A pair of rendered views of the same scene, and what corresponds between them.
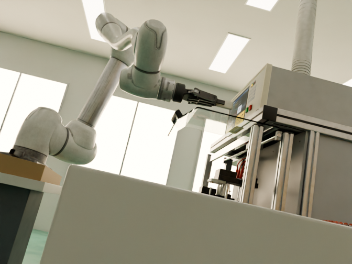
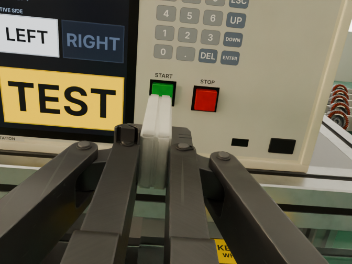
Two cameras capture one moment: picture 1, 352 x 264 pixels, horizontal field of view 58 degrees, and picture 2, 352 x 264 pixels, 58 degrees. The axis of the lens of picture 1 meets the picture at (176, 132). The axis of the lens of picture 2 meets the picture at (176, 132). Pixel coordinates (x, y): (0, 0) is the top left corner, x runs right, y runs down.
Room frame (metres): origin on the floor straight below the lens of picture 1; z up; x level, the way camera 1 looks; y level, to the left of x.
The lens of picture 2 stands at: (1.16, 0.01, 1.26)
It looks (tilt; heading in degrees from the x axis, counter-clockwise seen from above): 23 degrees down; 272
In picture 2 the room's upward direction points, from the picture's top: 6 degrees clockwise
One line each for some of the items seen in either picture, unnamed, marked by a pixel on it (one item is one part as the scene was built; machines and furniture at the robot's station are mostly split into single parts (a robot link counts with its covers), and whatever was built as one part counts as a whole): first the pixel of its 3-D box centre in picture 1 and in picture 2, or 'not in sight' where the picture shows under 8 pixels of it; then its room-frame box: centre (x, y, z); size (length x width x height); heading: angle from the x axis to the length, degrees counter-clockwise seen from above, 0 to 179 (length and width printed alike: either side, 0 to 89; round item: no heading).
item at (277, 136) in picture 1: (245, 151); not in sight; (1.27, -0.30, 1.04); 0.62 x 0.02 x 0.03; 5
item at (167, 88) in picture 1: (166, 89); not in sight; (1.16, 0.07, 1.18); 0.09 x 0.06 x 0.09; 5
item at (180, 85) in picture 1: (185, 94); not in sight; (1.16, 0.00, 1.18); 0.09 x 0.08 x 0.07; 95
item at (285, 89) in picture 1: (286, 118); (116, 25); (1.27, -0.44, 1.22); 0.44 x 0.39 x 0.20; 5
